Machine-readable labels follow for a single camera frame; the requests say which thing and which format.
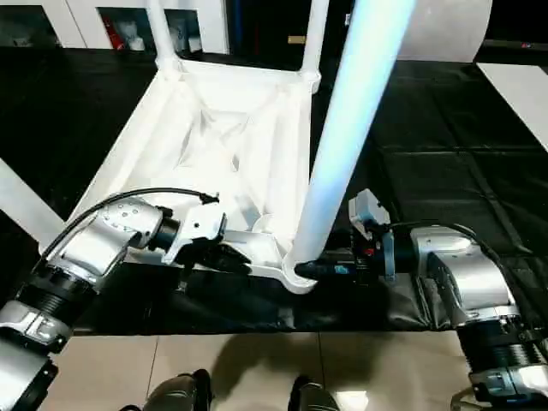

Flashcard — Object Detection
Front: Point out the white plastic table leg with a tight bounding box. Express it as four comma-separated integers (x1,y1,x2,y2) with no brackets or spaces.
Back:
298,0,331,85
0,158,68,253
287,0,418,279
146,0,185,78

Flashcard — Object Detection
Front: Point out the dark right robot foot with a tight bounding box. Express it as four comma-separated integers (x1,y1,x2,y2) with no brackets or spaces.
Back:
287,377,343,411

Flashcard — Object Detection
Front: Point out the dark robot foot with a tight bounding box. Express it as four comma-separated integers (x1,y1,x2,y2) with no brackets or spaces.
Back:
287,377,343,411
120,370,213,411

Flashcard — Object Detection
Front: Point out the black work mat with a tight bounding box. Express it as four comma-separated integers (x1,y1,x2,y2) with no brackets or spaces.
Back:
0,43,548,337

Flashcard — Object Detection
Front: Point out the dark left robot foot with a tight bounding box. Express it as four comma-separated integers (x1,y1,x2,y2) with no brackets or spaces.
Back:
120,370,213,411

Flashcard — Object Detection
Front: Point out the white flat board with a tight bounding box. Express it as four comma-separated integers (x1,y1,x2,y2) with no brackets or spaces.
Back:
475,63,548,151

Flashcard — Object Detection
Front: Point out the light grey cushion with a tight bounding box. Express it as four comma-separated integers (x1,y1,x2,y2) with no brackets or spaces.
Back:
347,0,496,64

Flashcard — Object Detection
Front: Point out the black cabinet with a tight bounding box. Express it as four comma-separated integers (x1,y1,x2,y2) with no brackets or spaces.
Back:
227,0,352,57

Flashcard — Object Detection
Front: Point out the white glass-door cabinet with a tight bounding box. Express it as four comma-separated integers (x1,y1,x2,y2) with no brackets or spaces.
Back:
0,0,230,54

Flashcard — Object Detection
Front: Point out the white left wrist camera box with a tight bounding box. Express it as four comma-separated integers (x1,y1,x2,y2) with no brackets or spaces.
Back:
164,204,228,265

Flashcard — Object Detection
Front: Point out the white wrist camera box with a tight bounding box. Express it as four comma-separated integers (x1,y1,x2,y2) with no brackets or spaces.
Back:
347,188,393,234
164,204,228,265

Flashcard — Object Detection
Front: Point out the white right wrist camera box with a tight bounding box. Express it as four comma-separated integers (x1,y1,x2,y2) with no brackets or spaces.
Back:
347,188,393,234

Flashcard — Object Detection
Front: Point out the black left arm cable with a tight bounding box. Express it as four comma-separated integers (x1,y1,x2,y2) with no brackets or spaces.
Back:
43,188,219,266

